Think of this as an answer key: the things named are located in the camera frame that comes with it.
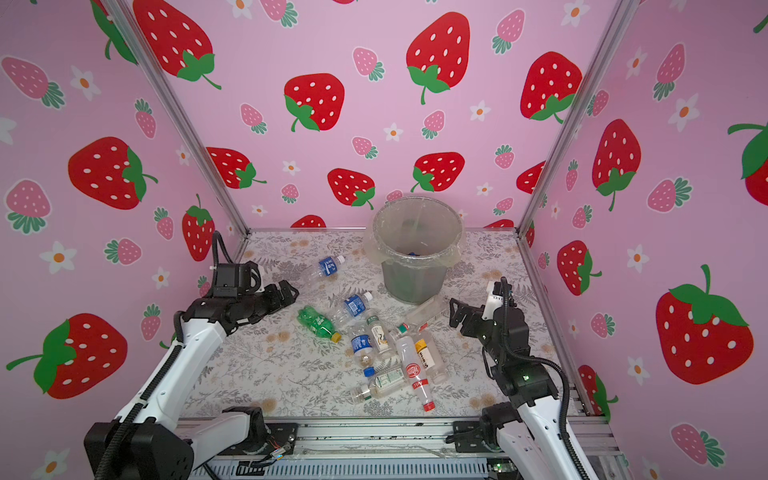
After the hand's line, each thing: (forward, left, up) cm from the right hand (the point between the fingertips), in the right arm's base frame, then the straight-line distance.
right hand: (464, 303), depth 75 cm
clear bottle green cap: (-4, +22, -15) cm, 27 cm away
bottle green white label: (-16, +19, -16) cm, 29 cm away
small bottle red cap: (-16, +9, -18) cm, 26 cm away
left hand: (-1, +48, -3) cm, 49 cm away
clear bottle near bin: (+8, +10, -22) cm, 25 cm away
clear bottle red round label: (-10, +13, -18) cm, 24 cm away
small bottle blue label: (-8, +27, -21) cm, 35 cm away
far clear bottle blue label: (+20, +45, -15) cm, 52 cm away
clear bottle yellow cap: (-10, +7, -17) cm, 20 cm away
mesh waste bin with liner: (+31, +15, -10) cm, 36 cm away
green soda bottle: (-2, +41, -15) cm, 44 cm away
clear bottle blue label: (+5, +32, -15) cm, 36 cm away
